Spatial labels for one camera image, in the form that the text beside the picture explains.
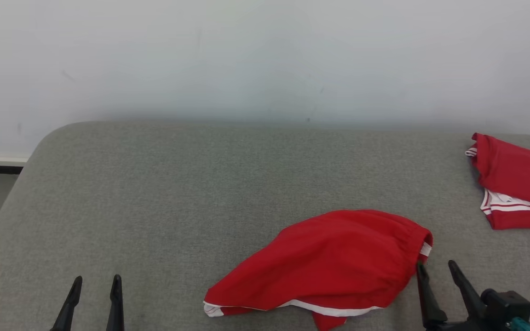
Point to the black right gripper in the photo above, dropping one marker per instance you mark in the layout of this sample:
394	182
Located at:
463	326

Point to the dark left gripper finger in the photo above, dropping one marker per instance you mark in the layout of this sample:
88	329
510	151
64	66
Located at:
116	308
68	310

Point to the red shorts with white trim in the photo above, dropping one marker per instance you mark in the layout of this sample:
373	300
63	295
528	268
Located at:
338	257

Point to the red Bulls 23 jersey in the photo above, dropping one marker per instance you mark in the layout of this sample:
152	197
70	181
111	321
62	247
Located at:
518	170

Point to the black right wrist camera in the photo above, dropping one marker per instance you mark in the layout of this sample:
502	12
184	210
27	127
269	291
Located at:
509	305

